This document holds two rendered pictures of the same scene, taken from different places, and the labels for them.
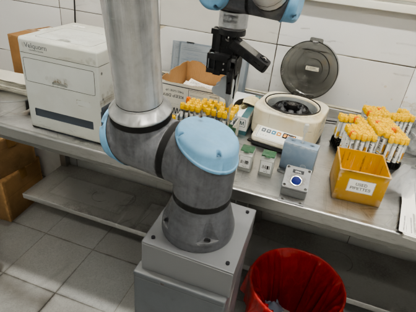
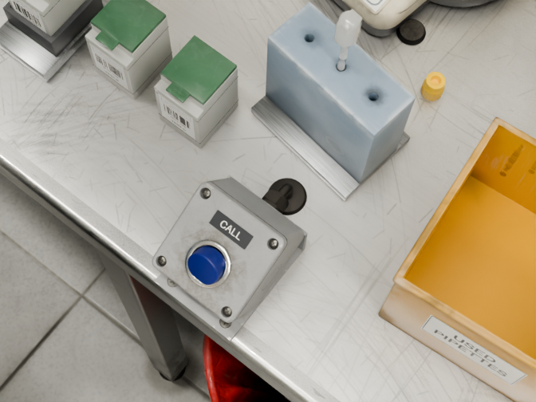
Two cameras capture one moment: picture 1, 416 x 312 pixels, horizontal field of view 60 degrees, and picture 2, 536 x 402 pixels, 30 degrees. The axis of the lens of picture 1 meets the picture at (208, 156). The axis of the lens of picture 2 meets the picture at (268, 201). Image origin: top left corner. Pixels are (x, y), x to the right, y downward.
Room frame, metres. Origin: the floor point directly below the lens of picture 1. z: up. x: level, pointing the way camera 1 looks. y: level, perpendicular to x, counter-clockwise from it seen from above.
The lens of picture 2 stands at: (0.66, -0.34, 1.57)
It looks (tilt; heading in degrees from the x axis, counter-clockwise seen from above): 70 degrees down; 19
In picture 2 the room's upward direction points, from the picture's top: 3 degrees clockwise
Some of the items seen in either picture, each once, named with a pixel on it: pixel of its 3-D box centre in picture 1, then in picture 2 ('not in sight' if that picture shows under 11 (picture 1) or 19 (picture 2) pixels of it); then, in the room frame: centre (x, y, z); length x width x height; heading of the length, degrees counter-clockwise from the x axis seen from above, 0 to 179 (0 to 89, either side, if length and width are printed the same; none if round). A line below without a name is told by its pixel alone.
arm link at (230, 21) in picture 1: (233, 20); not in sight; (0.97, -0.03, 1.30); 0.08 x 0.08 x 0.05
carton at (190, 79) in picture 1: (200, 91); not in sight; (1.37, 0.06, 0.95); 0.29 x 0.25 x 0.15; 164
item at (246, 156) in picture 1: (246, 158); (130, 43); (0.96, -0.12, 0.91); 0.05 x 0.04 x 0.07; 164
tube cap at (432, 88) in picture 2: not in sight; (433, 85); (1.02, -0.34, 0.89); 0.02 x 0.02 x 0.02
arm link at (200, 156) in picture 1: (202, 159); not in sight; (0.58, 0.01, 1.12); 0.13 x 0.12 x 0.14; 67
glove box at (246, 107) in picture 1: (243, 109); not in sight; (1.30, -0.12, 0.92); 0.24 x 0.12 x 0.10; 164
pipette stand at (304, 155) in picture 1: (298, 157); (334, 99); (0.97, -0.28, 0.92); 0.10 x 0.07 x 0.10; 66
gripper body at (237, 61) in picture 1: (226, 51); not in sight; (0.97, -0.02, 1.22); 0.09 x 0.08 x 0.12; 74
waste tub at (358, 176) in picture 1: (357, 176); (518, 272); (0.89, -0.44, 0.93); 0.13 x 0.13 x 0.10; 79
